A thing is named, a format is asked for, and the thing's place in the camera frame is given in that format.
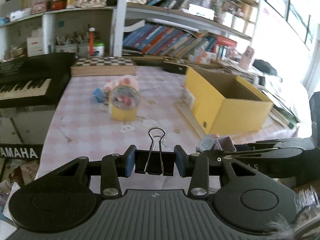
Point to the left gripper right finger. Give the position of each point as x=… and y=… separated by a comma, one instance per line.
x=199, y=167

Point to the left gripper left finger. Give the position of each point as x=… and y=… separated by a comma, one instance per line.
x=110, y=168

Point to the black binder clip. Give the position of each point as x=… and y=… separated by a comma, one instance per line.
x=155, y=161

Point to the blue eraser block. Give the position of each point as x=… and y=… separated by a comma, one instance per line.
x=100, y=96

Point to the pink plush toy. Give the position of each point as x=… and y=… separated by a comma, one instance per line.
x=127, y=80

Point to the pink checkered tablecloth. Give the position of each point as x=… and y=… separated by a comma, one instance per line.
x=183, y=108

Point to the yellow cardboard box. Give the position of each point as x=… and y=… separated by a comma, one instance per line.
x=224, y=104

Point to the wooden chess board box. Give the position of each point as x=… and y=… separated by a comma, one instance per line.
x=107, y=66

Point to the black Yamaha keyboard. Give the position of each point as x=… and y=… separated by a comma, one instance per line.
x=35, y=81

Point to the red glue bottle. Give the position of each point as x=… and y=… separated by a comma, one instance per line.
x=91, y=41

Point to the white bookshelf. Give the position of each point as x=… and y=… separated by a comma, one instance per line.
x=159, y=27

